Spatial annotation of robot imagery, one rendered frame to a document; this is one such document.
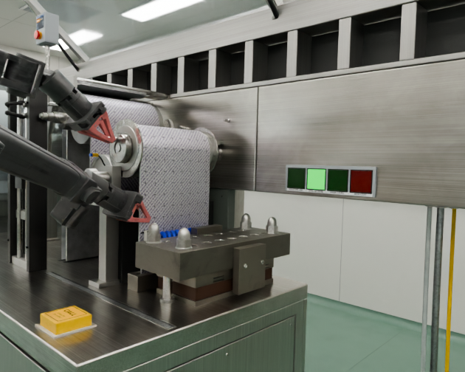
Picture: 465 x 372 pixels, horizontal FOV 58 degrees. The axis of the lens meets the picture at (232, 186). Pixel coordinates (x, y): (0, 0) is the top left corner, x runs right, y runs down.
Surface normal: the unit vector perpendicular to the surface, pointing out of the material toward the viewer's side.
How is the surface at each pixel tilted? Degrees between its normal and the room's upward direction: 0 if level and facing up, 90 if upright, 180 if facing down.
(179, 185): 90
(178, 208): 90
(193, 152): 90
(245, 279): 90
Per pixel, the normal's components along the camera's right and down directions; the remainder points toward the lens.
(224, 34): -0.68, 0.02
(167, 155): 0.73, 0.06
